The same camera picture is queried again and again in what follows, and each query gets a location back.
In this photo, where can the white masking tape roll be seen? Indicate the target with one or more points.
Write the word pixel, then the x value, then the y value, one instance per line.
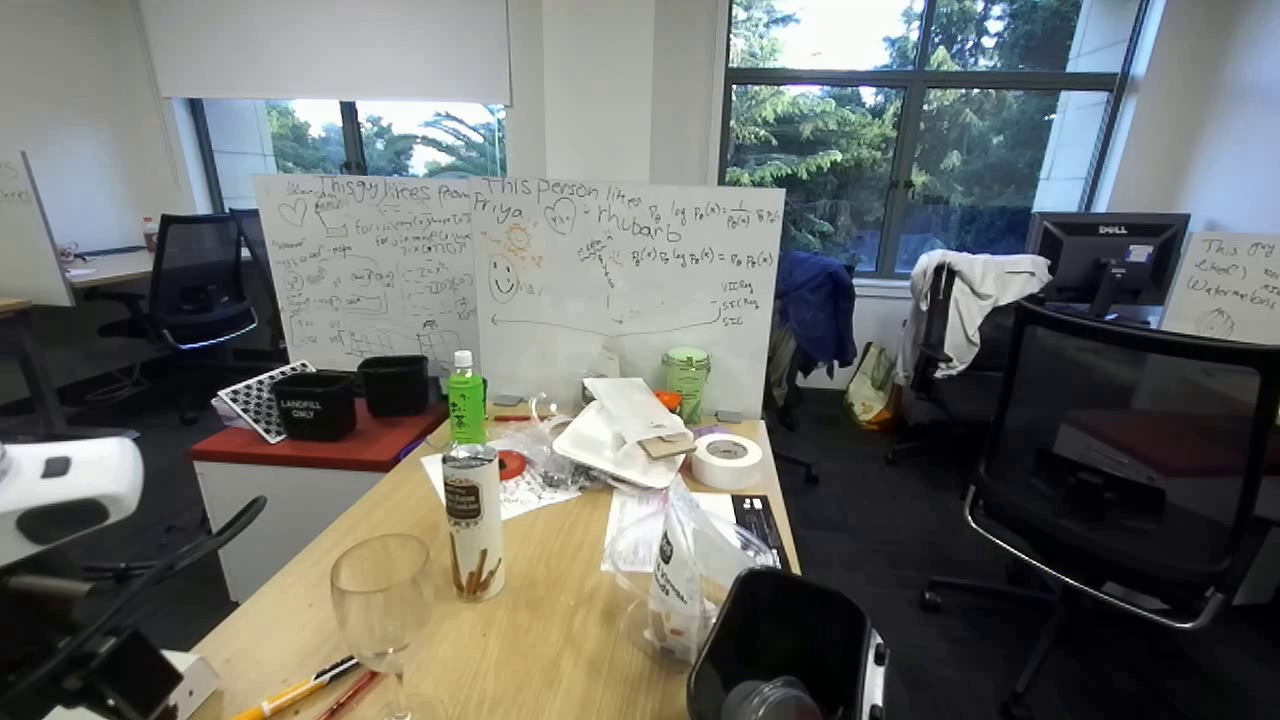
pixel 724 476

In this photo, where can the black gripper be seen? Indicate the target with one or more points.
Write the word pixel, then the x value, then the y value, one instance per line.
pixel 125 682

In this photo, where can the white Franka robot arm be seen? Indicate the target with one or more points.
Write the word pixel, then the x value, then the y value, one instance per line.
pixel 66 495

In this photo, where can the green drink bottle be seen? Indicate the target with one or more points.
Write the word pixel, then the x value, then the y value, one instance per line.
pixel 466 405

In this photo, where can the green plastic jar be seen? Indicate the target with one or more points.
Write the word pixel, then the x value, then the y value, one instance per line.
pixel 686 380

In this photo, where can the black computer monitor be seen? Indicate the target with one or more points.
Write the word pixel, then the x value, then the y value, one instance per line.
pixel 1105 254

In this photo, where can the plain black bin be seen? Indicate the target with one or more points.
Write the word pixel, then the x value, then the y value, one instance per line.
pixel 396 387

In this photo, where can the pile of white papers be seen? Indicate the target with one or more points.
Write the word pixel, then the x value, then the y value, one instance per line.
pixel 620 425

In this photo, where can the white roller blind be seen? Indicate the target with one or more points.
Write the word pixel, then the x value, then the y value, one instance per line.
pixel 320 46

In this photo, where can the white power strip box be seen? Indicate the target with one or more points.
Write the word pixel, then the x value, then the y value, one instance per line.
pixel 197 682

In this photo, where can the red topped white cabinet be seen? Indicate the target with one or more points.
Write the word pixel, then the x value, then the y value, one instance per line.
pixel 266 514

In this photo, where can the black mesh office chair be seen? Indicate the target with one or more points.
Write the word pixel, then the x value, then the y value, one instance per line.
pixel 1120 443
pixel 203 282

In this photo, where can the whiteboard with smiley drawing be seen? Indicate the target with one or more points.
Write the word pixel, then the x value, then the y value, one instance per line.
pixel 625 304

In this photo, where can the white perforated panel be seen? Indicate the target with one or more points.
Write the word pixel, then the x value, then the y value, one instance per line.
pixel 253 401

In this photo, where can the clear wine glass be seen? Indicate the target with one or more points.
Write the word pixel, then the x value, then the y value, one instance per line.
pixel 382 600

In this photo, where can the yellow green bag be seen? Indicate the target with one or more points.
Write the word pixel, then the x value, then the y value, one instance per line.
pixel 872 387

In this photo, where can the clear bag black label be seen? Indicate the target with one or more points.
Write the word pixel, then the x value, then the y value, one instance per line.
pixel 683 575

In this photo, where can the white cloth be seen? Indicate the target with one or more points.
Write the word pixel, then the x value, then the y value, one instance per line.
pixel 980 287

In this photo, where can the black marker pen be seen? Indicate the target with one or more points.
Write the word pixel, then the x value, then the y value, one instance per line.
pixel 293 693

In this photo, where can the blue jacket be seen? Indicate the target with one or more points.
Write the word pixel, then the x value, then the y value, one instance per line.
pixel 816 304

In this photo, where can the black landfill bin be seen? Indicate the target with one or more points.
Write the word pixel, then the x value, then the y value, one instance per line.
pixel 785 640
pixel 318 405

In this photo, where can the small handwritten whiteboard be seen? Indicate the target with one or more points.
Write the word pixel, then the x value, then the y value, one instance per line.
pixel 1224 287

